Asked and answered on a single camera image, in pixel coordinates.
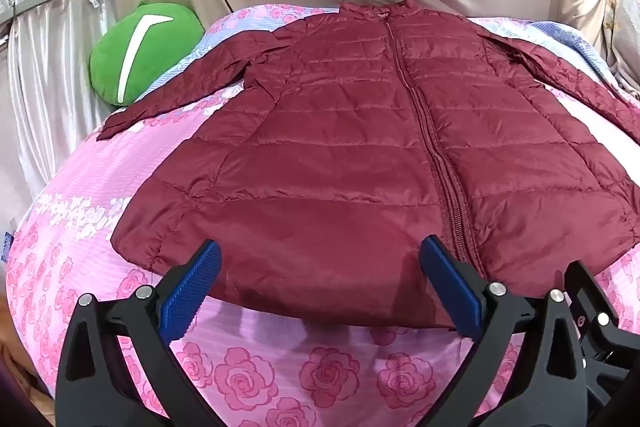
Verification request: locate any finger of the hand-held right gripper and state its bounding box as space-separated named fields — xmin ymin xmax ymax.
xmin=564 ymin=259 xmax=640 ymax=379

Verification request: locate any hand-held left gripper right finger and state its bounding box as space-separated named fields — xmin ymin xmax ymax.
xmin=419 ymin=234 xmax=589 ymax=427

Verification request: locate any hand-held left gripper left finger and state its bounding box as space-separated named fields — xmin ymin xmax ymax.
xmin=56 ymin=238 xmax=223 ymax=427

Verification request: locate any maroon quilted puffer jacket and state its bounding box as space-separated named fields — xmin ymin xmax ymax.
xmin=97 ymin=0 xmax=640 ymax=328

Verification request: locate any pink floral bed sheet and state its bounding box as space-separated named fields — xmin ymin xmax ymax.
xmin=5 ymin=4 xmax=640 ymax=427

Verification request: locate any green round plush cushion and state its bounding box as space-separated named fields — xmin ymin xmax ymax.
xmin=89 ymin=2 xmax=206 ymax=108

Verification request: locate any pale floral curtain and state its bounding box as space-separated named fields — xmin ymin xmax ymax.
xmin=592 ymin=0 xmax=640 ymax=105

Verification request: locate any silver satin curtain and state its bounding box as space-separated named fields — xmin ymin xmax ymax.
xmin=0 ymin=0 xmax=123 ymax=233

